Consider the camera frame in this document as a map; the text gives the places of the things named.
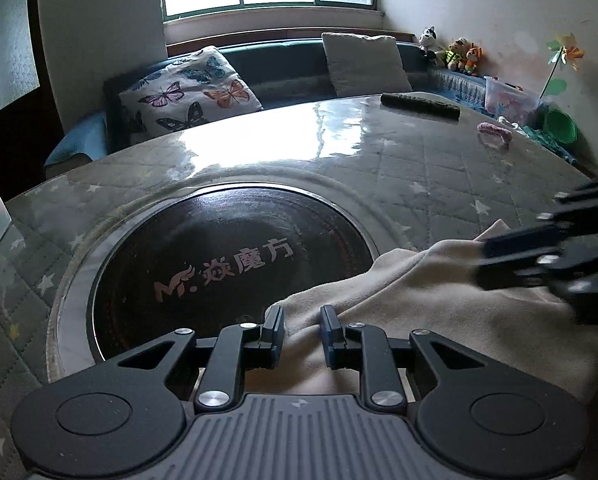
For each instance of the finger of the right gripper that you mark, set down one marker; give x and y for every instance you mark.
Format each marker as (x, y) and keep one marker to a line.
(575, 211)
(538, 256)

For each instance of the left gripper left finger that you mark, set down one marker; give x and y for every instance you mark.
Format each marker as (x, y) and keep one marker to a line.
(238, 349)

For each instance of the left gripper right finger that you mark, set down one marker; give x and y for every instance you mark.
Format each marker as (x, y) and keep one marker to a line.
(364, 348)

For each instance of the cream sweatshirt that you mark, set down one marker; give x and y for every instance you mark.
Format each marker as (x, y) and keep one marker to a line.
(527, 328)

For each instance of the green plastic basket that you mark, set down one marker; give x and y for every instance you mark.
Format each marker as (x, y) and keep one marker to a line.
(560, 127)

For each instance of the round black induction cooktop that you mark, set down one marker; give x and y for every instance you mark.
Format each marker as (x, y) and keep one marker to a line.
(202, 260)

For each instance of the clear plastic storage box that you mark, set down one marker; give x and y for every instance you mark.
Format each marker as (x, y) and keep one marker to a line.
(511, 102)

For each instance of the colourful paper pinwheel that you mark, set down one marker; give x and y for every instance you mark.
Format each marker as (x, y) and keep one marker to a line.
(564, 52)

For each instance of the black remote control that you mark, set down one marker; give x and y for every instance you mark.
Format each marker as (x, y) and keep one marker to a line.
(419, 105)

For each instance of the orange plush toy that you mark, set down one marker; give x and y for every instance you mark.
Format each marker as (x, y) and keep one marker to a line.
(472, 59)

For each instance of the yellow plush toy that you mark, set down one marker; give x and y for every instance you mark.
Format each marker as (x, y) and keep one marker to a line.
(456, 54)

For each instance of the black white plush toy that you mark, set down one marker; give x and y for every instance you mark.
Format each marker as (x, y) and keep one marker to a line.
(429, 44)

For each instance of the butterfly print pillow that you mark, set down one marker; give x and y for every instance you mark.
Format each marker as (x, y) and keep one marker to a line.
(192, 91)

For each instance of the plain beige pillow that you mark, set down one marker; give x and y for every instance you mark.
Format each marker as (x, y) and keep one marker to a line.
(360, 64)

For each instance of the teal corner sofa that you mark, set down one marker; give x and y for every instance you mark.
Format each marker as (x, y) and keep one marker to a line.
(280, 73)

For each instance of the dark wooden door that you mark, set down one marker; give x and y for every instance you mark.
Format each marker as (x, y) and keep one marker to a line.
(30, 125)

